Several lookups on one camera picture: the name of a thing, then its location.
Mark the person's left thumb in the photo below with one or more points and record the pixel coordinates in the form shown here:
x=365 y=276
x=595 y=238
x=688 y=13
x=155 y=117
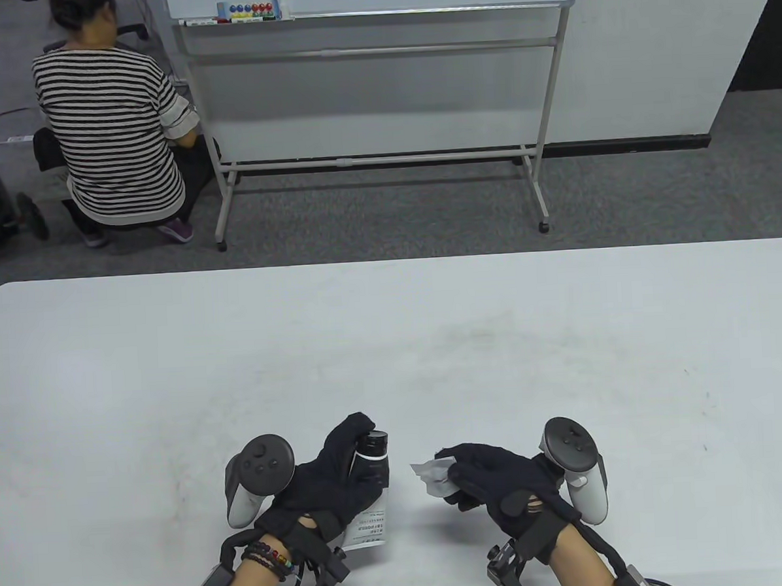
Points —
x=370 y=486

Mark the white bottle with black cap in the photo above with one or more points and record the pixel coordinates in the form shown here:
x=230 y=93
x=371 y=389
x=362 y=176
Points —
x=371 y=461

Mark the white power strip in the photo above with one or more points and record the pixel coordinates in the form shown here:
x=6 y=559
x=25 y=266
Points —
x=10 y=139

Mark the person's right forearm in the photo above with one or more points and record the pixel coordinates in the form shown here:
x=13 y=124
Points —
x=579 y=568

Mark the grey whiteboard stand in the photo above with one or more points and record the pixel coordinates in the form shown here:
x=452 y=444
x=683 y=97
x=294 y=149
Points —
x=554 y=101

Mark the row of coloured magnets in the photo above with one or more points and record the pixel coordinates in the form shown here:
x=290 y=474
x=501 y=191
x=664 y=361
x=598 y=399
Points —
x=252 y=11

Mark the person's right hand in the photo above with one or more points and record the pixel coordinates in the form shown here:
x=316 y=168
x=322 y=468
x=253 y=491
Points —
x=512 y=489

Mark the grey metal wrist camera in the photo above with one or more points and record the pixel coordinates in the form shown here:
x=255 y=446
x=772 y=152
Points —
x=507 y=568

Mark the person's left hand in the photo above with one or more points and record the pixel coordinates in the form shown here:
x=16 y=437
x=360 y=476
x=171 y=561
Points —
x=316 y=493

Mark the grey forearm sensor box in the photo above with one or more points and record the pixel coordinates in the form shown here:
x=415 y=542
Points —
x=632 y=581

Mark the white and black hand controller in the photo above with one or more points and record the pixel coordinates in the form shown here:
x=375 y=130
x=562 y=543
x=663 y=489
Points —
x=259 y=470
x=576 y=460

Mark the whiteboard markers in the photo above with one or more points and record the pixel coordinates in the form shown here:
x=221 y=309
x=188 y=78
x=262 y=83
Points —
x=203 y=21

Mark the white tissue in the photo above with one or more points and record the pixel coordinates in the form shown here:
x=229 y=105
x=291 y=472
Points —
x=433 y=477

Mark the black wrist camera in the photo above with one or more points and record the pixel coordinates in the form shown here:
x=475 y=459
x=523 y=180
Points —
x=330 y=571

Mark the person's right thumb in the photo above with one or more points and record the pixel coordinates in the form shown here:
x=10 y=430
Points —
x=464 y=501

